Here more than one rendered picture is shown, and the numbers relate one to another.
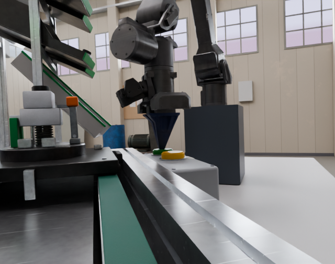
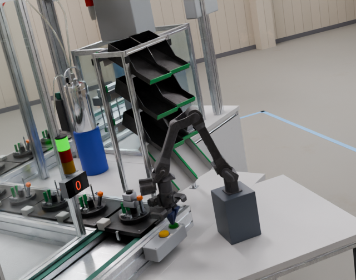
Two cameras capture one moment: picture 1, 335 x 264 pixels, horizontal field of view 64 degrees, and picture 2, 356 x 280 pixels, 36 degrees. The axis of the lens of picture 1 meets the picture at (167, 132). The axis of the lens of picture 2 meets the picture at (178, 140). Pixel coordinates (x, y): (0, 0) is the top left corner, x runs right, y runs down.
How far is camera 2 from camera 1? 2.06 m
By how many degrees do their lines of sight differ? 54
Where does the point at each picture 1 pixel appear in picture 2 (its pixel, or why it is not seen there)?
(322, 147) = not seen: outside the picture
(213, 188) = (155, 255)
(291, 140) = not seen: outside the picture
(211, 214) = (111, 269)
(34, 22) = (140, 135)
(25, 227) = (109, 252)
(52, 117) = (132, 205)
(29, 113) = (125, 203)
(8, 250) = (100, 259)
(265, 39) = not seen: outside the picture
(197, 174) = (149, 250)
